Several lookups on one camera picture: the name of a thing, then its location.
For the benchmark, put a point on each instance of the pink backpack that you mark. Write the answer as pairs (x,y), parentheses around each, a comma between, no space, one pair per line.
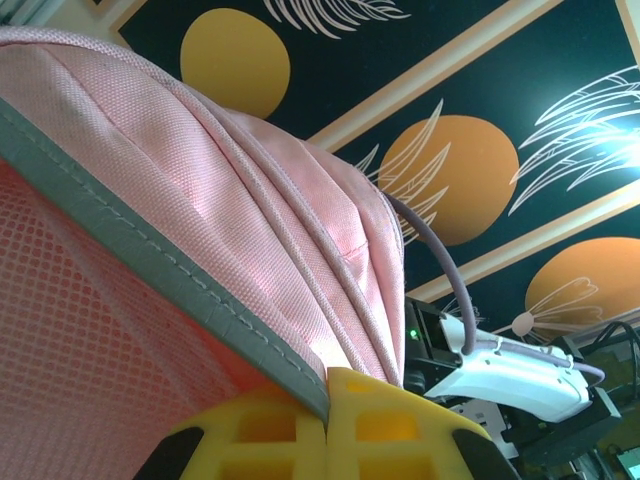
(175,225)

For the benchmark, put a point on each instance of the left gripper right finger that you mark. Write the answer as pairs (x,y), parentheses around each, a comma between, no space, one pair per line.
(400,435)

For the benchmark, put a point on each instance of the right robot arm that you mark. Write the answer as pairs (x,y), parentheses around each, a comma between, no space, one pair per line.
(510,380)

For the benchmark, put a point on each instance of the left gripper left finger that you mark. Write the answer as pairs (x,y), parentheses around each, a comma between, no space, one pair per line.
(250,440)

